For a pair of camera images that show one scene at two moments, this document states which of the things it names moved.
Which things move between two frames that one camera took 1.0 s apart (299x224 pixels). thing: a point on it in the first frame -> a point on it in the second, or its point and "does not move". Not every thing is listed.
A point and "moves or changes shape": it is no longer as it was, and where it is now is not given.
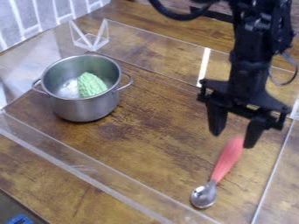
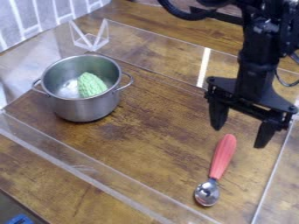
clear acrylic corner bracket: [88, 40] does not move
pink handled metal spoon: [203, 193] moves or changes shape
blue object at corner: [20, 219] does not move
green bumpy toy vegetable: [89, 85] does not move
